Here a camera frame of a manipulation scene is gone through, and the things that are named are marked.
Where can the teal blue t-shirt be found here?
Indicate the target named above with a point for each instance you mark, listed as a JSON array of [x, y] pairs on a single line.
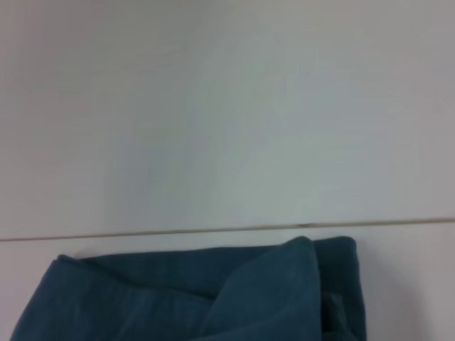
[[213, 295]]

